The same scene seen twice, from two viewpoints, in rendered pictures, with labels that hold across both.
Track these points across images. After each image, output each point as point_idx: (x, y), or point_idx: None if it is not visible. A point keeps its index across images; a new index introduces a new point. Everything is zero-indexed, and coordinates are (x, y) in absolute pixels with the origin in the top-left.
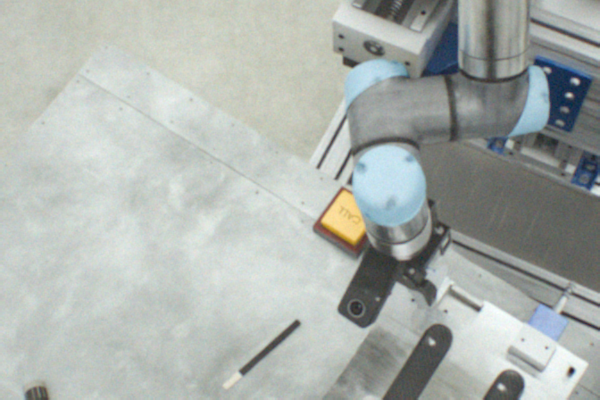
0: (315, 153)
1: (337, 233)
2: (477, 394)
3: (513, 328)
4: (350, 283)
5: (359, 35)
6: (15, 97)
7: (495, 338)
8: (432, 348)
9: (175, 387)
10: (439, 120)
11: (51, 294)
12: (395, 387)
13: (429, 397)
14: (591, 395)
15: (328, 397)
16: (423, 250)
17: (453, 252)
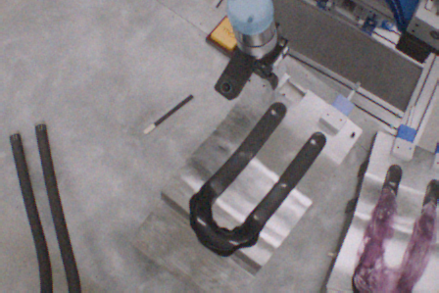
0: (215, 0)
1: (220, 43)
2: (298, 145)
3: (323, 107)
4: (223, 72)
5: None
6: None
7: (312, 113)
8: (273, 117)
9: (116, 130)
10: None
11: (51, 72)
12: (248, 139)
13: (268, 146)
14: (362, 149)
15: (206, 142)
16: (271, 54)
17: (291, 60)
